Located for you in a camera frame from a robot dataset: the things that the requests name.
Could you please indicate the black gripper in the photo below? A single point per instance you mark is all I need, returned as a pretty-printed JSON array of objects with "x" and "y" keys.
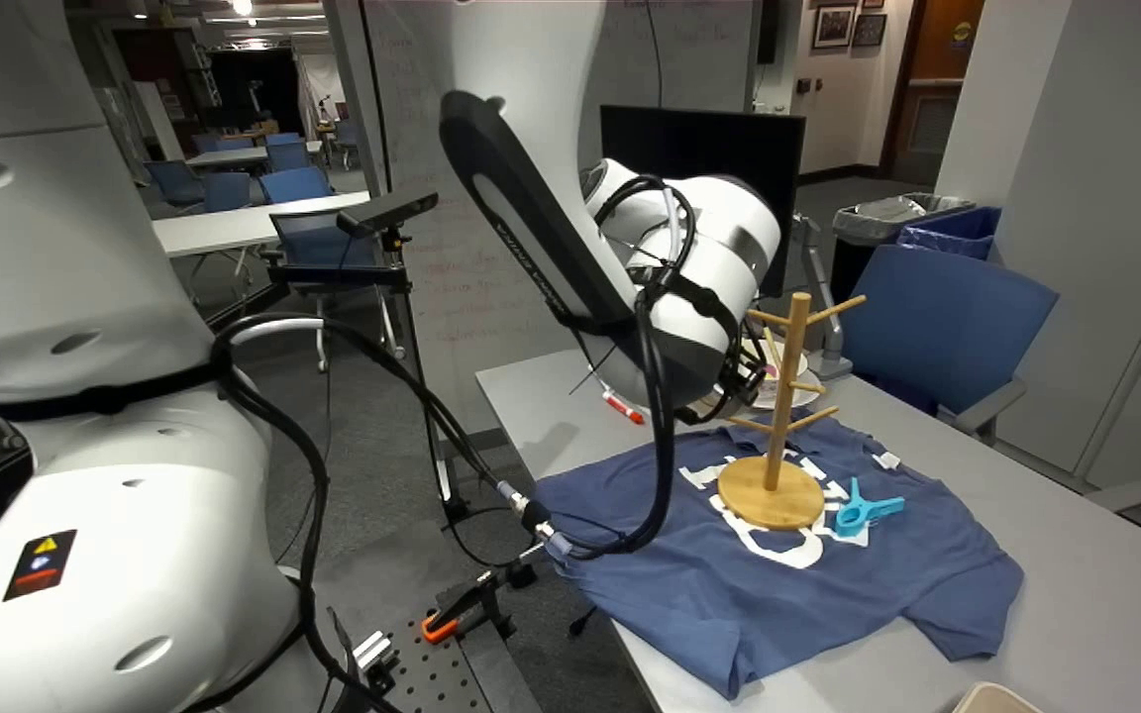
[{"x": 744, "y": 380}]

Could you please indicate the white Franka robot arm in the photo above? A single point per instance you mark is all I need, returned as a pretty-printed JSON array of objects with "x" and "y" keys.
[{"x": 97, "y": 530}]

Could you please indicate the wooden peg hanger stand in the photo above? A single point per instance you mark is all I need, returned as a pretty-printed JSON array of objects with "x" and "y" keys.
[{"x": 775, "y": 495}]

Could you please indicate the turquoise plastic clip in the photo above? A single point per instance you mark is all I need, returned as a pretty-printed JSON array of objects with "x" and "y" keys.
[{"x": 862, "y": 514}]

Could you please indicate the gray trash bin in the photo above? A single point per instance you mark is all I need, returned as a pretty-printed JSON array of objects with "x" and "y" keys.
[{"x": 878, "y": 232}]

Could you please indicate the blue office chair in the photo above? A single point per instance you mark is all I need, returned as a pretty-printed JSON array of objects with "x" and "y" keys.
[{"x": 941, "y": 322}]

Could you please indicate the blue printed t-shirt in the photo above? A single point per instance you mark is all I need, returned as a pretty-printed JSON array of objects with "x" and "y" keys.
[{"x": 731, "y": 596}]

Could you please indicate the black monitor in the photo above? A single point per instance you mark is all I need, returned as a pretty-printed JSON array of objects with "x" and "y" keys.
[{"x": 754, "y": 145}]

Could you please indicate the blue recycling bin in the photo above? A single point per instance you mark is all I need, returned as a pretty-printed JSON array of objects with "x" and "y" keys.
[{"x": 952, "y": 232}]

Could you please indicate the black tripod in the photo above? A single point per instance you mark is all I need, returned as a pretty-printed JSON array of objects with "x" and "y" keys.
[{"x": 420, "y": 384}]

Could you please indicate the orange black clamp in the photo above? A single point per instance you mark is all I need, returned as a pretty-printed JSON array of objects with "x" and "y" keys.
[{"x": 458, "y": 612}]

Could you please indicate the beige cutlery tray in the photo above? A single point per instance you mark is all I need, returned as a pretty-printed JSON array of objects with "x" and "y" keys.
[{"x": 990, "y": 699}]

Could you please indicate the white background table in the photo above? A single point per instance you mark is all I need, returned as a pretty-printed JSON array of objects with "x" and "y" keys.
[{"x": 220, "y": 229}]

